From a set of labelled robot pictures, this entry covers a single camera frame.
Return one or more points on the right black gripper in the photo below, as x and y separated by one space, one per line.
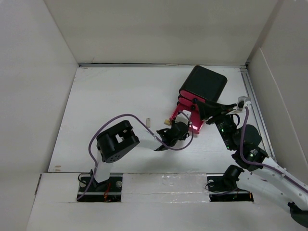
208 109

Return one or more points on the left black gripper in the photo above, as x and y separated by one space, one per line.
183 138

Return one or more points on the pink drawer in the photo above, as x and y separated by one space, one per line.
190 96
197 123
187 102

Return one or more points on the black drawer organizer box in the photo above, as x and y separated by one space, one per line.
205 83

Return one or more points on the white eraser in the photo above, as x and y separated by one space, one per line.
148 122

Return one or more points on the yellow eraser cube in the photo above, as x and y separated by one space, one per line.
167 122

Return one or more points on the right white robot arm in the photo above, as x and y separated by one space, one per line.
254 170

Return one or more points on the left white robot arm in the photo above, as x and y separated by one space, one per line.
115 142

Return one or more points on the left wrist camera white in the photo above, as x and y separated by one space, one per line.
184 115

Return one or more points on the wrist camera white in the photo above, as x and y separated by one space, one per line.
243 102
184 115

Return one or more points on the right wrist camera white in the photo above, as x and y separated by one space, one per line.
243 102

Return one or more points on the aluminium rail back edge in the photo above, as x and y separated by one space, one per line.
116 65

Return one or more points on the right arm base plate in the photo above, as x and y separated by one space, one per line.
219 191

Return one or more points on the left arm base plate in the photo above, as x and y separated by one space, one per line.
109 191

